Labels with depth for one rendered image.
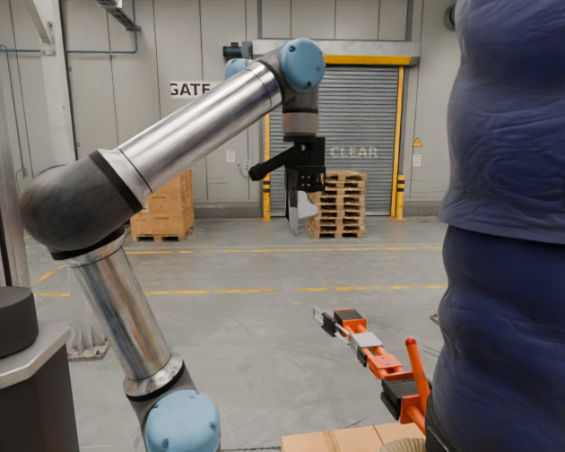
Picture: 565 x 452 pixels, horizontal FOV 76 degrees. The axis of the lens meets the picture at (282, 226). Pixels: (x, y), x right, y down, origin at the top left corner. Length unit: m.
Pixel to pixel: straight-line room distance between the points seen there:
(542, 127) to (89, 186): 0.49
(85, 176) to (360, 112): 9.66
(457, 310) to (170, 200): 6.94
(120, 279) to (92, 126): 10.00
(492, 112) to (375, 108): 9.71
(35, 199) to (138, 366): 0.35
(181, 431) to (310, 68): 0.59
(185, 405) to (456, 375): 0.43
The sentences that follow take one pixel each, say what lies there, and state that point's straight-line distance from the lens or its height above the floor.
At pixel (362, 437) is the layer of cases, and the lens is 1.75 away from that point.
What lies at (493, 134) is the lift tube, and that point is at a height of 1.70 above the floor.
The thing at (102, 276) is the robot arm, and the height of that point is 1.49.
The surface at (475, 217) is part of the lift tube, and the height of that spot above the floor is 1.61.
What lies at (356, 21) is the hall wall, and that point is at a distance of 10.53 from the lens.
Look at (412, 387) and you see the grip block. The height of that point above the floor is 1.20.
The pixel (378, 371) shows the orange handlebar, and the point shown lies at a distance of 0.93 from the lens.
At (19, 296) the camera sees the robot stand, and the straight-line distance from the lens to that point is 0.36.
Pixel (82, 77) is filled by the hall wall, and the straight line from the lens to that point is 10.80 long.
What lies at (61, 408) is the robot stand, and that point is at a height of 1.47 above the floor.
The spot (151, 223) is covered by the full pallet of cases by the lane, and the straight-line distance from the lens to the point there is 7.46.
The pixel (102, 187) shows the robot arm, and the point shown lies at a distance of 0.50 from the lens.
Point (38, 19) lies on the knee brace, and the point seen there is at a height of 2.58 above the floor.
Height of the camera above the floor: 1.68
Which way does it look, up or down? 11 degrees down
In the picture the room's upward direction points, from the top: straight up
